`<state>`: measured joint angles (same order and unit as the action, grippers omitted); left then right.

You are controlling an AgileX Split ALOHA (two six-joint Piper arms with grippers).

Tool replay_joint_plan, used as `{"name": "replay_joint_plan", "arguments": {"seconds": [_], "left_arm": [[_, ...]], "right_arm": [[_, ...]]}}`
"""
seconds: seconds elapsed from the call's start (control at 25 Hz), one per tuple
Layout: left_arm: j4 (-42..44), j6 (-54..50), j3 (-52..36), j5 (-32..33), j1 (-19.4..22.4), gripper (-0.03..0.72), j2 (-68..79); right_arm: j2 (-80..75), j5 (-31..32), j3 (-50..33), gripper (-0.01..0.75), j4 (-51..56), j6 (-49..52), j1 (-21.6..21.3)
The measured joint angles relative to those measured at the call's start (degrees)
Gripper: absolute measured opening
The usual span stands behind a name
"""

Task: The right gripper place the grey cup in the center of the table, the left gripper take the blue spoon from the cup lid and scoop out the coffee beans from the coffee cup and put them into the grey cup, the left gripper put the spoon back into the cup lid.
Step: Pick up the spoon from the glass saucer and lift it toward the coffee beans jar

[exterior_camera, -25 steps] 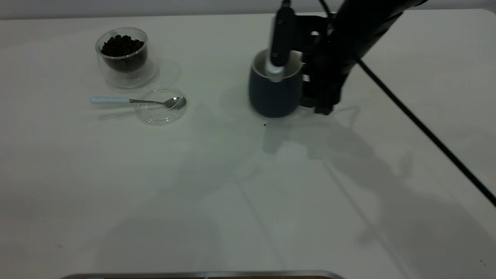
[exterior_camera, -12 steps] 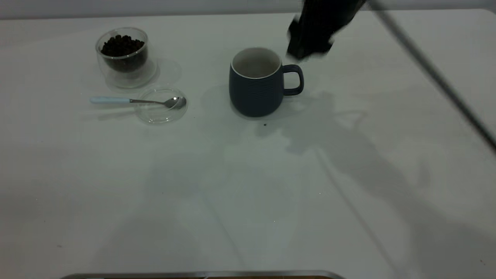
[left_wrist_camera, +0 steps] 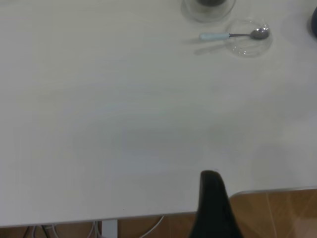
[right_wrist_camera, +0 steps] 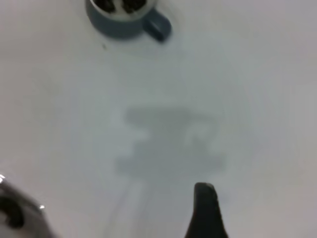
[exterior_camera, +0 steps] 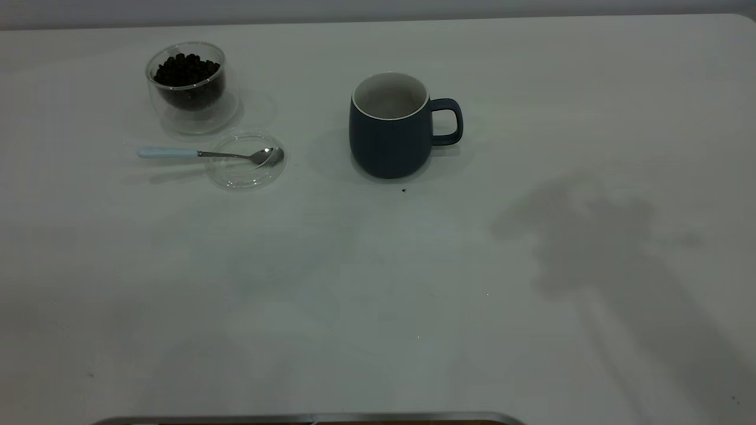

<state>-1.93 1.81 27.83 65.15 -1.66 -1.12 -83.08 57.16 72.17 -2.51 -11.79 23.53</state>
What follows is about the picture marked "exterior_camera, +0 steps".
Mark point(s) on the dark coffee beans pile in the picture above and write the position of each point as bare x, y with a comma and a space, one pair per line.
188, 74

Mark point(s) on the dark grey ceramic mug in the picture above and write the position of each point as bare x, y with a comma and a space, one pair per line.
387, 147

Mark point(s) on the clear double-wall glass jar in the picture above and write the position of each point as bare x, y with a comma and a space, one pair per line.
198, 121

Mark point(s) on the clear round glass lid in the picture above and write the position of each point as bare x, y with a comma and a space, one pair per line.
236, 174

